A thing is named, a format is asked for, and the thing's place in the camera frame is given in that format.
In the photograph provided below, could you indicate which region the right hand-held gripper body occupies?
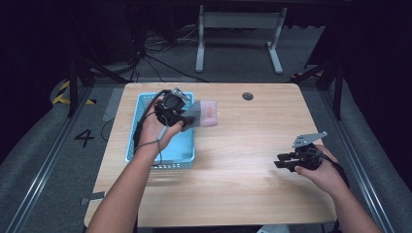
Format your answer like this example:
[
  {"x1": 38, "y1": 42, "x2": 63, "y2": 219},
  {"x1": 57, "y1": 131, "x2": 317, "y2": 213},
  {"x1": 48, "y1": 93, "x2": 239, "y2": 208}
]
[{"x1": 290, "y1": 130, "x2": 328, "y2": 172}]

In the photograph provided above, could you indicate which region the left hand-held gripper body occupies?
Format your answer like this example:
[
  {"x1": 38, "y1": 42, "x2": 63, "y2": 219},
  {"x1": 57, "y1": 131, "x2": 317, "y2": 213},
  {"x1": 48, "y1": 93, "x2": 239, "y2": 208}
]
[{"x1": 154, "y1": 87, "x2": 192, "y2": 129}]

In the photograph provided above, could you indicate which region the grey glove with red label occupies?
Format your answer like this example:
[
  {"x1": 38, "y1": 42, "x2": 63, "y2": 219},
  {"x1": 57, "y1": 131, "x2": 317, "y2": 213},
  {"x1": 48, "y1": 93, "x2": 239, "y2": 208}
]
[{"x1": 182, "y1": 99, "x2": 219, "y2": 128}]

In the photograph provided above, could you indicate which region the light blue plastic basket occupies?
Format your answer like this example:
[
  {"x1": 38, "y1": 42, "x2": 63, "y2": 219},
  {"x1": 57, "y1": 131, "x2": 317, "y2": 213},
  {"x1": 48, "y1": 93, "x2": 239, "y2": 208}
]
[{"x1": 124, "y1": 91, "x2": 196, "y2": 171}]

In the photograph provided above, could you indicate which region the person's right hand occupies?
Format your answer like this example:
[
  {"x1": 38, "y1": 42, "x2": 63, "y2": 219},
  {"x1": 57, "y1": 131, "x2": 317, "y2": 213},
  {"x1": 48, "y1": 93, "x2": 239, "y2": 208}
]
[{"x1": 293, "y1": 144, "x2": 350, "y2": 197}]

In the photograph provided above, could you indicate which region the person's left hand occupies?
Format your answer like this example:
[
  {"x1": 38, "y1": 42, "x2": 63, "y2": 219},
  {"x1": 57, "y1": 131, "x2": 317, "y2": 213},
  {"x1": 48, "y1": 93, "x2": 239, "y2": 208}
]
[{"x1": 137, "y1": 97, "x2": 185, "y2": 160}]

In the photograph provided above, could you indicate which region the grey floor tape patch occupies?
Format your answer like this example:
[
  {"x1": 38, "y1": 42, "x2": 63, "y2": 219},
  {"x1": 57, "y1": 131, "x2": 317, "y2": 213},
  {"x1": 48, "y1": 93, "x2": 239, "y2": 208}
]
[{"x1": 102, "y1": 87, "x2": 125, "y2": 123}]

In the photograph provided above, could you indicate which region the black metal stand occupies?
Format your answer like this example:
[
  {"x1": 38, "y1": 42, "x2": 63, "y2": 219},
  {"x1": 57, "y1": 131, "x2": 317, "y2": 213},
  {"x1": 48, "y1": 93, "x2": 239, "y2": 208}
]
[
  {"x1": 291, "y1": 58, "x2": 347, "y2": 121},
  {"x1": 65, "y1": 53, "x2": 131, "y2": 118}
]

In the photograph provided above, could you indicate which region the yellow black hazard tape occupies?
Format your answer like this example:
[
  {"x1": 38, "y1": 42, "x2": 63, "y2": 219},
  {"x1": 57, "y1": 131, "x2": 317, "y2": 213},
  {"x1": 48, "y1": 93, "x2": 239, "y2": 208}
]
[{"x1": 51, "y1": 80, "x2": 97, "y2": 106}]

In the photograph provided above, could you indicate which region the white metal stand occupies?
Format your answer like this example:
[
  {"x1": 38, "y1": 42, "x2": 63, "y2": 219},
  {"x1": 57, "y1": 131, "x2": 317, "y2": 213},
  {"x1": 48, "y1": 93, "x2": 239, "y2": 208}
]
[{"x1": 194, "y1": 4, "x2": 289, "y2": 75}]

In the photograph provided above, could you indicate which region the grey tape strip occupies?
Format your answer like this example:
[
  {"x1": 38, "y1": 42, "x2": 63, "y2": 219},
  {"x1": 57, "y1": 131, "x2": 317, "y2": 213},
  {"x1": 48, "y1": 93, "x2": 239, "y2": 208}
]
[{"x1": 79, "y1": 190, "x2": 108, "y2": 207}]

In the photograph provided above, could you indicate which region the left gripper grey cord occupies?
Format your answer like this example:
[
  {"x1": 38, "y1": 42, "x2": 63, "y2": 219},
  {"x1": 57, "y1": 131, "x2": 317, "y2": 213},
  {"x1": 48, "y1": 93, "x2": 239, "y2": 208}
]
[{"x1": 133, "y1": 125, "x2": 170, "y2": 167}]

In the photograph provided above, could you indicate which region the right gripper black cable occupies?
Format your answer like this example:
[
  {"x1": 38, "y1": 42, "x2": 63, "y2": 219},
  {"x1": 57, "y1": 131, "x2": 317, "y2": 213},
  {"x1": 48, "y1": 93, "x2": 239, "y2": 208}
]
[{"x1": 310, "y1": 148, "x2": 352, "y2": 190}]

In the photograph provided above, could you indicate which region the metal floor rail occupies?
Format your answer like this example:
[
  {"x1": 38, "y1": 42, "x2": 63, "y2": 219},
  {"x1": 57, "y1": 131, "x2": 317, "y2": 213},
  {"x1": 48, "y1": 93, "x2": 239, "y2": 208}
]
[
  {"x1": 318, "y1": 89, "x2": 395, "y2": 233},
  {"x1": 4, "y1": 86, "x2": 95, "y2": 233}
]

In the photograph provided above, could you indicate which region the bundle of black floor cables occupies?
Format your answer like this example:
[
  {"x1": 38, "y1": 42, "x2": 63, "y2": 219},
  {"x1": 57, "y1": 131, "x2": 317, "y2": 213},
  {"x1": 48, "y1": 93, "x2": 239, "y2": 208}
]
[{"x1": 128, "y1": 25, "x2": 209, "y2": 83}]

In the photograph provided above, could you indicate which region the thin black floor cable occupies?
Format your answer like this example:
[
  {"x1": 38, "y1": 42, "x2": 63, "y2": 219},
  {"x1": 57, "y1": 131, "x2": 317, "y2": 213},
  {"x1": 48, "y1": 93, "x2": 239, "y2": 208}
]
[{"x1": 99, "y1": 117, "x2": 117, "y2": 143}]

